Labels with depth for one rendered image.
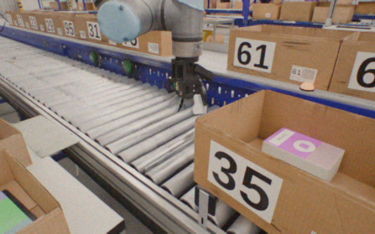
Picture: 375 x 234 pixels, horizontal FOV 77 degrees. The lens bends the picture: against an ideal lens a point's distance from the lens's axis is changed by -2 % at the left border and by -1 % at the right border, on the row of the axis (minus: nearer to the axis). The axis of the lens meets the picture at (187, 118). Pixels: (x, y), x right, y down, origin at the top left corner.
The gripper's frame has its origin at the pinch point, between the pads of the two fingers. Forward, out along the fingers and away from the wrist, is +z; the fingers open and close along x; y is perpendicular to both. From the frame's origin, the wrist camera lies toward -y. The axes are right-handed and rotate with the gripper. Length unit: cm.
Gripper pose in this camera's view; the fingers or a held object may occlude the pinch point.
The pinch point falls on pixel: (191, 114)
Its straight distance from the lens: 80.7
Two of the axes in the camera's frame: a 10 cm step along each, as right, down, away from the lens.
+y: -6.6, 3.3, -6.7
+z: 0.0, 8.9, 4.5
